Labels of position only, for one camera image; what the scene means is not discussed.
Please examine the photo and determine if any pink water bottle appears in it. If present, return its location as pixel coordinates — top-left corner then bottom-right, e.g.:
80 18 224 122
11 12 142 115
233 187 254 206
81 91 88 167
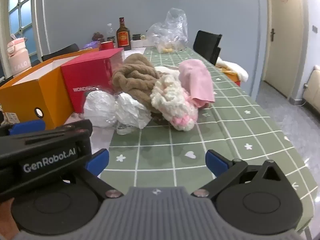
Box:
7 37 32 77

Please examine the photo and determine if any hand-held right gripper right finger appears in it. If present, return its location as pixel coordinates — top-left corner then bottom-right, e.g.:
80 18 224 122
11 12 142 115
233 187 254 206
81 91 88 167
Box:
191 149 292 200

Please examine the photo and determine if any black chair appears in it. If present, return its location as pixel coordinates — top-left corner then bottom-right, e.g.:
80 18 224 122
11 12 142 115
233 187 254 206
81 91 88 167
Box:
41 43 80 62
193 30 222 65

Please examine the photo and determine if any large clear plastic bag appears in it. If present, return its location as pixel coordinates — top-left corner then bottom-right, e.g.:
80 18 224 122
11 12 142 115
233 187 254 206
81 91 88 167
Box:
146 8 188 54

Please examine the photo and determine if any orange plastic stool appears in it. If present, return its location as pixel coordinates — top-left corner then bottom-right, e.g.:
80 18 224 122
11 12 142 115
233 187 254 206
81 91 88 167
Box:
215 65 238 77

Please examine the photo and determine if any brown knitted scarf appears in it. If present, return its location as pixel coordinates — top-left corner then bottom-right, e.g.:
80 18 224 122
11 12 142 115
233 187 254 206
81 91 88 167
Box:
111 54 163 113

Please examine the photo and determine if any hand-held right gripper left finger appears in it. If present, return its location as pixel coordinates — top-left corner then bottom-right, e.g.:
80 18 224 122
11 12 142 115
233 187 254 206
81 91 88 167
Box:
75 149 124 200

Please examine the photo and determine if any brown liquor bottle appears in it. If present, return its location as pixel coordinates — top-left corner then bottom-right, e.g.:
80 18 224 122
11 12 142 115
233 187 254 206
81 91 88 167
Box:
116 17 132 51

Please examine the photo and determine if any red cup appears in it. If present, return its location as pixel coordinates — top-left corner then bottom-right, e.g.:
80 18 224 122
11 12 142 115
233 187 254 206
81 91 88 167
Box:
99 41 115 52

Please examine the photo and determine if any red cardboard box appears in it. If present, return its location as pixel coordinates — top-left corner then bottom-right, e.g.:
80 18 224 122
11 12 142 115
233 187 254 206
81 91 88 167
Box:
60 47 125 114

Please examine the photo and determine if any white and pink knitted scarf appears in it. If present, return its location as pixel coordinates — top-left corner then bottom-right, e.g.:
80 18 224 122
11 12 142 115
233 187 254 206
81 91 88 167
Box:
150 75 199 132

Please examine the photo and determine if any white fluffy cloth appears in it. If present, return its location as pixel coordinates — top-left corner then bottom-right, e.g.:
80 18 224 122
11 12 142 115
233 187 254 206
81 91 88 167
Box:
215 56 249 83

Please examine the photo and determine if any clear water bottle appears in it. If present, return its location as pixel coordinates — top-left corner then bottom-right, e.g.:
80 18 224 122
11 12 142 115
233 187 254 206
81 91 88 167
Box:
106 24 116 43

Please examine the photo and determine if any orange cardboard box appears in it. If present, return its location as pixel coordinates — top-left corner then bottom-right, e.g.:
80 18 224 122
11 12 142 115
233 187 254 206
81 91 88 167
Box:
0 48 100 130

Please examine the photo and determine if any pink cloth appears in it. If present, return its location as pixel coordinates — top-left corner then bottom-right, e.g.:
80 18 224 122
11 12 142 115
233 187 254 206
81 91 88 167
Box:
178 59 216 109

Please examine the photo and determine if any small printed card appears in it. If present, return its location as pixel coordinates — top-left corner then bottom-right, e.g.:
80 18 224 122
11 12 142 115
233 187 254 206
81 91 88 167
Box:
4 112 20 123

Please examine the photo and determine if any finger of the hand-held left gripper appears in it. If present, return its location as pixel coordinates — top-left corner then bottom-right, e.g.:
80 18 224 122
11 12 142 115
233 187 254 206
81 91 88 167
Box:
7 119 47 137
25 119 93 146

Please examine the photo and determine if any cream door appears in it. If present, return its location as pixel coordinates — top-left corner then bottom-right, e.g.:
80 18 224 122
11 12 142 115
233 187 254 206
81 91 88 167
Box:
265 0 309 100

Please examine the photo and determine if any white glass-paned door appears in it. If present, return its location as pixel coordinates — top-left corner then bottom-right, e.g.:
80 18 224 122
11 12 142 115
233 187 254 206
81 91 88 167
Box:
0 0 44 63

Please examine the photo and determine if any cream radiator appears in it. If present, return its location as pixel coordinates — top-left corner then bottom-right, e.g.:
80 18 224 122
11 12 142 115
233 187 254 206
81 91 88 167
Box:
302 65 320 110

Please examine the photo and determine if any white plastic bag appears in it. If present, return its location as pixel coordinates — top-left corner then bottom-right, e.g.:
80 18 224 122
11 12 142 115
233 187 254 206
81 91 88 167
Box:
115 92 152 130
83 90 118 128

